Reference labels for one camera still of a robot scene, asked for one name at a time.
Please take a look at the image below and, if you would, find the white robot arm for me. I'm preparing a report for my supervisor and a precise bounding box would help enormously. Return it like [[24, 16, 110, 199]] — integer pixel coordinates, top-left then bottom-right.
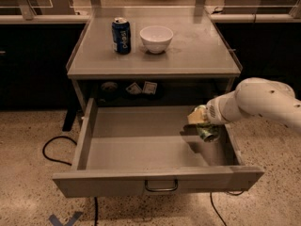
[[187, 77, 301, 133]]

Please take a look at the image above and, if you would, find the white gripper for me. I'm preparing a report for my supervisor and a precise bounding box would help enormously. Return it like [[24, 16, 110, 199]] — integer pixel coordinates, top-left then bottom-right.
[[187, 95, 233, 125]]

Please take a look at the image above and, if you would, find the white paper tag left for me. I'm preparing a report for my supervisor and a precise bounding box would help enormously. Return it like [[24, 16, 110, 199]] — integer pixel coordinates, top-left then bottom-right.
[[126, 82, 142, 95]]

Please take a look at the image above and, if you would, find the white ceramic bowl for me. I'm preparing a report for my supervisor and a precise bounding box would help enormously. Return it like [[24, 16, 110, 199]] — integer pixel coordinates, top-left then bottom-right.
[[139, 25, 173, 54]]

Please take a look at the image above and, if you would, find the blue Pepsi can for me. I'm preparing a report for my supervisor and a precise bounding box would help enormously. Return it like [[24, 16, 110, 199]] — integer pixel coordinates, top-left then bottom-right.
[[112, 17, 131, 55]]

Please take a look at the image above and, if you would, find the metal drawer handle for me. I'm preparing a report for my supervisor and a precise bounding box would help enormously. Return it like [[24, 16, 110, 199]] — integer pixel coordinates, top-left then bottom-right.
[[144, 180, 179, 193]]

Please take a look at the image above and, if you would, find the black cable floor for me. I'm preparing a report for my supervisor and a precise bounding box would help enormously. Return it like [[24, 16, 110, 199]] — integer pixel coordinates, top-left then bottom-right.
[[209, 190, 246, 226], [94, 196, 100, 226], [41, 135, 78, 167]]

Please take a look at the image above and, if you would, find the white paper tag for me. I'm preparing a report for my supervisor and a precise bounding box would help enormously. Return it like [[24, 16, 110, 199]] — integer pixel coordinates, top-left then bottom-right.
[[126, 82, 142, 95], [143, 81, 157, 95]]

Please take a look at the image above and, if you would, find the grey cabinet with top surface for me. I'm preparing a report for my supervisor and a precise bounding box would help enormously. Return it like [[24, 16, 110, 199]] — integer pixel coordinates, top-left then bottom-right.
[[68, 6, 241, 108]]

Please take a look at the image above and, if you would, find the crushed green soda can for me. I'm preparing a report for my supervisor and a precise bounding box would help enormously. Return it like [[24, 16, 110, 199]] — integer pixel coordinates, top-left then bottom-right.
[[193, 105, 222, 143]]

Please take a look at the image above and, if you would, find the round grey object in shelf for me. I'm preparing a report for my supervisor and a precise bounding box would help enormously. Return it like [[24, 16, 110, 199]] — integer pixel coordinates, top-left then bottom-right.
[[101, 81, 119, 100]]

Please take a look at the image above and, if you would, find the white paper tag right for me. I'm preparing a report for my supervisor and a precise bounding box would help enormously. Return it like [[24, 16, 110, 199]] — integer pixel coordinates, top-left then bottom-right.
[[143, 81, 157, 95]]

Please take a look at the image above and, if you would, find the black cable left floor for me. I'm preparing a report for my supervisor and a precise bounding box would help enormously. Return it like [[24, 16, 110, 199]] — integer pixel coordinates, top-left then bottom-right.
[[41, 135, 78, 167]]

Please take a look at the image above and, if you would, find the black cable right floor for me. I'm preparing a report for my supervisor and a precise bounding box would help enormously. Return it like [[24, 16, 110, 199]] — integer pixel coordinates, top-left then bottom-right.
[[209, 190, 246, 226]]

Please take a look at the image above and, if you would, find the open grey top drawer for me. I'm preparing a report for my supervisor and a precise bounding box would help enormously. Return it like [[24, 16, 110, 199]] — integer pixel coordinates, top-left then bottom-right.
[[53, 98, 264, 198]]

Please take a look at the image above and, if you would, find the black cable centre floor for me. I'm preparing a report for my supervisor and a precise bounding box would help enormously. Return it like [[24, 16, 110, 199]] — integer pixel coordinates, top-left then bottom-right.
[[94, 196, 100, 226]]

